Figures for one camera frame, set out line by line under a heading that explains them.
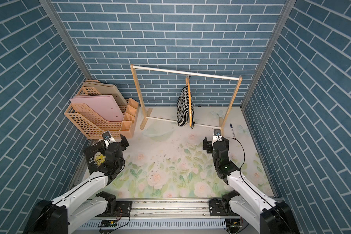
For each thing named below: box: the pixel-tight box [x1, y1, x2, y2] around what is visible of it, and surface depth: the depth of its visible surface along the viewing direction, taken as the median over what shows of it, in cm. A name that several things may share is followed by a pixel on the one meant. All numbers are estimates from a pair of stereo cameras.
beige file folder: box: [76, 81, 128, 106], surface depth 98 cm
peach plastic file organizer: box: [64, 79, 140, 139], surface depth 98 cm
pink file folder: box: [69, 95, 125, 122], surface depth 92 cm
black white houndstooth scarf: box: [176, 86, 196, 130], surface depth 91 cm
